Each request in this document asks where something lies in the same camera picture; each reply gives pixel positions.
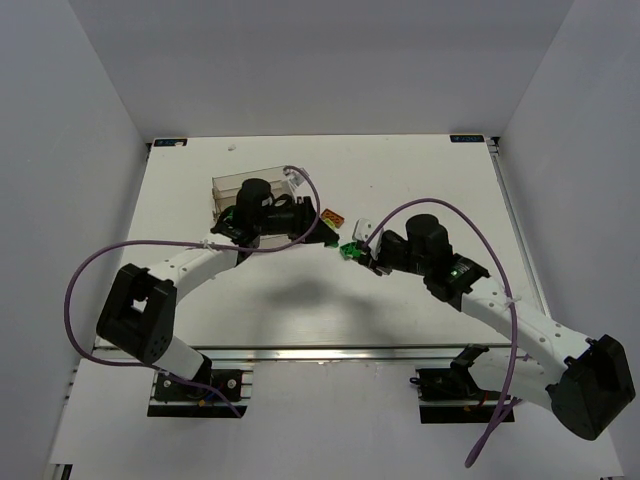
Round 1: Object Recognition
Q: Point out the orange lego plate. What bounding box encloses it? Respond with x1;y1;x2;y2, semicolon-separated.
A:
321;209;345;229

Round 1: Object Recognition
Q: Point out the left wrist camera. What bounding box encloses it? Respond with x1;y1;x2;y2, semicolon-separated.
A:
283;165;307;192

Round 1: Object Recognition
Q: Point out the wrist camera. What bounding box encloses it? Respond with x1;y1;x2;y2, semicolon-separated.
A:
283;165;307;192
352;218;373;243

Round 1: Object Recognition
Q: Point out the table corner label left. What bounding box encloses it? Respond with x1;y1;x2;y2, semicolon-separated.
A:
153;138;188;148

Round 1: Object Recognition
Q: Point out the table corner label right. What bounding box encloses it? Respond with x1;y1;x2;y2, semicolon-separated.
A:
449;134;485;143

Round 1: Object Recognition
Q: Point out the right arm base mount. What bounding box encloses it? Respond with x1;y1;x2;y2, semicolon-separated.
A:
409;344;509;425

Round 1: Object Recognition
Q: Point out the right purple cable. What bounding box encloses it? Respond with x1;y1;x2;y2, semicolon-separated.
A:
362;198;526;469

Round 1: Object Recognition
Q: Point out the table corner label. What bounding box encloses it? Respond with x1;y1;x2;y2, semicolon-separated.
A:
153;138;188;148
449;134;485;143

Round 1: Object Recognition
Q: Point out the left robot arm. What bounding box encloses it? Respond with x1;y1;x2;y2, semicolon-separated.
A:
96;178;339;385

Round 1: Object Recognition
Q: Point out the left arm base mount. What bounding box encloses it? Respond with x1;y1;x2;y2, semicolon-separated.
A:
147;360;253;419

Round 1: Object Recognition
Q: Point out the dark green 2x2 lego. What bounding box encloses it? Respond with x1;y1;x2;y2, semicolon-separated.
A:
339;242;361;260

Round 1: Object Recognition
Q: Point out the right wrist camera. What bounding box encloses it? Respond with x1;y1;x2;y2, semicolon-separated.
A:
352;218;373;243

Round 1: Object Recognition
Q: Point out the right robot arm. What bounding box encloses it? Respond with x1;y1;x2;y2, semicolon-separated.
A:
353;214;636;441

